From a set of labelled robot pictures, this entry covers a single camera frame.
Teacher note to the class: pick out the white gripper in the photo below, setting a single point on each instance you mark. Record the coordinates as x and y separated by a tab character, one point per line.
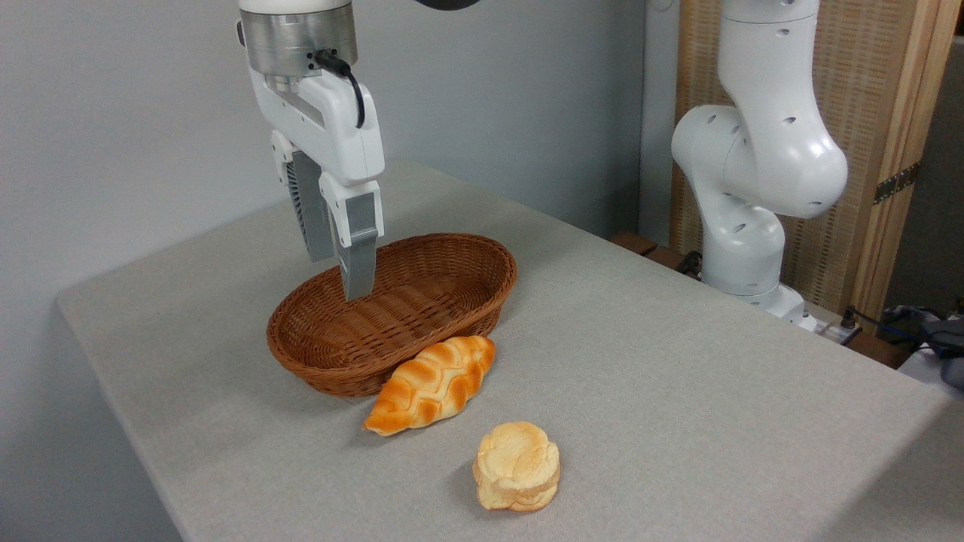
331	128

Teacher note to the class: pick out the small round bread roll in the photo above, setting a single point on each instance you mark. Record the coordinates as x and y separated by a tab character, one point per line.
516	463

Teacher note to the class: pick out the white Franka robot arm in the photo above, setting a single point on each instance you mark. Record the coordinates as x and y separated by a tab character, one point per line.
761	150

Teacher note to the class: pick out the long braided bread loaf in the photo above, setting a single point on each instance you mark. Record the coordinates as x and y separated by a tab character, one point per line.
429	384

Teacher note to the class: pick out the brown wicker basket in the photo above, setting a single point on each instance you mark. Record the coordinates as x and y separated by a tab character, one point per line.
331	331

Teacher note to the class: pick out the brown wooden platform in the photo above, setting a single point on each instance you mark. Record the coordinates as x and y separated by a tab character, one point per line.
633	242

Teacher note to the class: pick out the grey fabric tablecloth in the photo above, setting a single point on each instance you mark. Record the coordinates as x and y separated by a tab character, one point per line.
678	421

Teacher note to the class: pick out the white power strip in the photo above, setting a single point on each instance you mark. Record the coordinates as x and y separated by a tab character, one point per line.
832	331

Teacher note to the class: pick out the wooden folding screen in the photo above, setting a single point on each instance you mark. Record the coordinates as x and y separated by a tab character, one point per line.
866	90

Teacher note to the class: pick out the dark metal screen hinge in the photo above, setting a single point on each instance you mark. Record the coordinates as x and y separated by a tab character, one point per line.
896	183

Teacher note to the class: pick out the dark grey bag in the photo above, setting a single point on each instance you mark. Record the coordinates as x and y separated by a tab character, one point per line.
950	350

